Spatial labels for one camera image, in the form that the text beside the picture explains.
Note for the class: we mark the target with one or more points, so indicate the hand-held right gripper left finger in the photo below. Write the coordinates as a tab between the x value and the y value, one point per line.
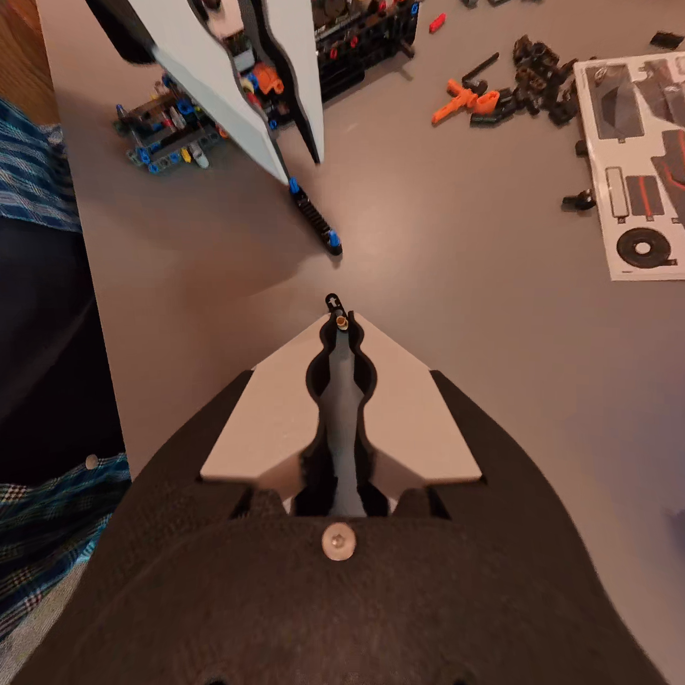
257	428

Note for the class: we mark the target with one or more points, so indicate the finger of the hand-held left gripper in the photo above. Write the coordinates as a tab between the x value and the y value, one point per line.
305	64
203	80

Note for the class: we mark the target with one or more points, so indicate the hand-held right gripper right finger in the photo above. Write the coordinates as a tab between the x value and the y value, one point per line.
423	428

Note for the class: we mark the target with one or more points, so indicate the black lego gear rack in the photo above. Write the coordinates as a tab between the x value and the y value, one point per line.
315	217

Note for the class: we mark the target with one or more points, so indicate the lego car chassis assembly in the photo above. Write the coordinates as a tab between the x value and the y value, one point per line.
160	123

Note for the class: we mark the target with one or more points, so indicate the red lego pin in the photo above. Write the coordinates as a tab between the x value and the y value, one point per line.
437	23

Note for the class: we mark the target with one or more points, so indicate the orange lego axle pin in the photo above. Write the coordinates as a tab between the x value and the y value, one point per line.
449	111
457	90

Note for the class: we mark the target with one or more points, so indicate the black lego axle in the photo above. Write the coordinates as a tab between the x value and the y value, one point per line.
480	67

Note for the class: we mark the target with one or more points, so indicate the orange lego connector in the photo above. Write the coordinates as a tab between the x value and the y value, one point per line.
484	102

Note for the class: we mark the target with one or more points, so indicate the pile of black lego pieces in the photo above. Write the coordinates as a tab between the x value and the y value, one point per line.
535	69

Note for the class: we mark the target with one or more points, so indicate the plaid shirt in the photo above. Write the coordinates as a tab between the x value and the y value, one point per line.
32	171

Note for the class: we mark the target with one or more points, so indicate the dark blue undershirt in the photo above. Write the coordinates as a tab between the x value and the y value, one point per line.
48	348

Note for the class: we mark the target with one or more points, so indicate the sticker sheet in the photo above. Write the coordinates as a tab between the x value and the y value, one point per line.
642	160

